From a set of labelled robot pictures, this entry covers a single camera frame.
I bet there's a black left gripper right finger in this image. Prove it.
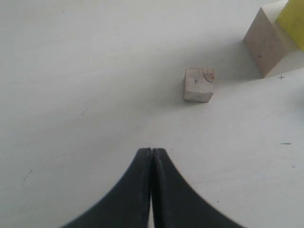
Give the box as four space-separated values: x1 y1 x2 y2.
151 148 242 228

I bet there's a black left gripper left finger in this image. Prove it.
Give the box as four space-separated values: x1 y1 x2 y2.
64 148 152 228

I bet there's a small wooden cube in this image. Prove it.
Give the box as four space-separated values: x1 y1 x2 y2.
183 68 215 103

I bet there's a large wooden cube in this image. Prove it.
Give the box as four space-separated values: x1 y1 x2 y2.
243 0 304 78

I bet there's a yellow foam cube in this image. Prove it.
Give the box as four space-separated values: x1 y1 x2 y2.
276 0 304 51

